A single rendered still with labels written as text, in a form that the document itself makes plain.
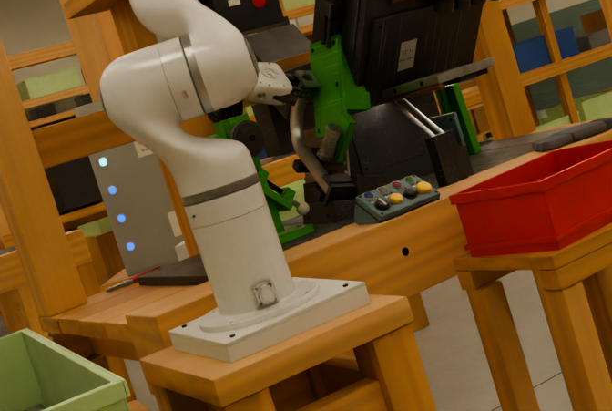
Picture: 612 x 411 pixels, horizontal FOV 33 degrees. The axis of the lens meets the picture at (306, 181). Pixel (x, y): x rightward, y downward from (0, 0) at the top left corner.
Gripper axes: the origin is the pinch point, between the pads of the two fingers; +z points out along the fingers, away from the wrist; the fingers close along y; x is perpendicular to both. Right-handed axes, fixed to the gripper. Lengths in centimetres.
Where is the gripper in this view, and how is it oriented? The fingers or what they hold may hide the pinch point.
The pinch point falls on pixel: (301, 87)
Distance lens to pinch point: 228.4
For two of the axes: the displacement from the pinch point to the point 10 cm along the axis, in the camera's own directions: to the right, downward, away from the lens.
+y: -4.0, -6.4, 6.5
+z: 8.5, 0.2, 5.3
